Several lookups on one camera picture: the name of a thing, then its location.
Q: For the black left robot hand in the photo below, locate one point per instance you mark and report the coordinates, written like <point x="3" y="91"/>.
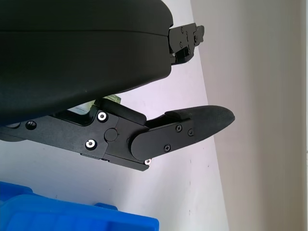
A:
<point x="72" y="53"/>

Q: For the blue plastic tray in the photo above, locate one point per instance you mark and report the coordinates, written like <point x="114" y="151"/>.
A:
<point x="60" y="214"/>

